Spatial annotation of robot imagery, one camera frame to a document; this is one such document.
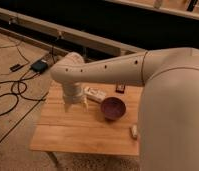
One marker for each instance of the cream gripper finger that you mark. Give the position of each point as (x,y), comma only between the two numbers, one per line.
(66,107)
(85,103)

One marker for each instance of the small dark framed object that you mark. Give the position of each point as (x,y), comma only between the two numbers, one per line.
(120,88)

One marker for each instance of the cream white gripper body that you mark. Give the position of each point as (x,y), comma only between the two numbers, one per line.
(72,92)

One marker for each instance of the small beige object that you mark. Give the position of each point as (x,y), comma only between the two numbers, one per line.
(134,131)

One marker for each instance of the black power adapter box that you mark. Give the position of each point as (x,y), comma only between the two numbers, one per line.
(39,66)

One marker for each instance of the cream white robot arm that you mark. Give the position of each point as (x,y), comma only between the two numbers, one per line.
(168,114)

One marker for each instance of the wooden slatted table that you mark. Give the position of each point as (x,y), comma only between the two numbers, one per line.
(85,130)

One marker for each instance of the small black device on floor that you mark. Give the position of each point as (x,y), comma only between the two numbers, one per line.
(16,67)

